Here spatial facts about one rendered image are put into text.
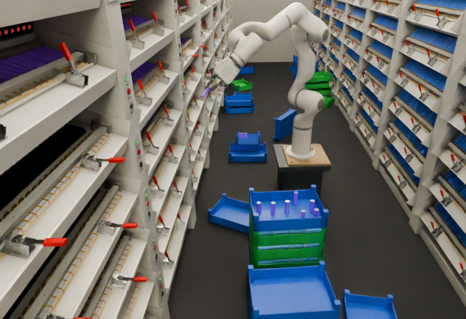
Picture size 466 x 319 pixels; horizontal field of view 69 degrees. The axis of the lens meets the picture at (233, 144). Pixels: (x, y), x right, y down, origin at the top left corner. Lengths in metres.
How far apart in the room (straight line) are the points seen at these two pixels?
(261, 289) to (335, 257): 0.63
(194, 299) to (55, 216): 1.10
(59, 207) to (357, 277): 1.47
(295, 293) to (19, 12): 1.22
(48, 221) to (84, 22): 0.48
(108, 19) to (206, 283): 1.29
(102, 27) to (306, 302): 1.13
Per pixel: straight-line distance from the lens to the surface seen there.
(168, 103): 1.66
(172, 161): 1.59
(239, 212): 2.15
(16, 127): 0.62
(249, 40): 1.63
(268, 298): 1.40
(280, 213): 1.50
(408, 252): 2.09
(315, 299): 1.42
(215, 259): 1.87
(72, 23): 0.95
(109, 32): 0.92
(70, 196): 0.76
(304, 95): 2.03
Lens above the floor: 1.33
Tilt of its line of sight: 26 degrees down
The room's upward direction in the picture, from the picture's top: 1 degrees counter-clockwise
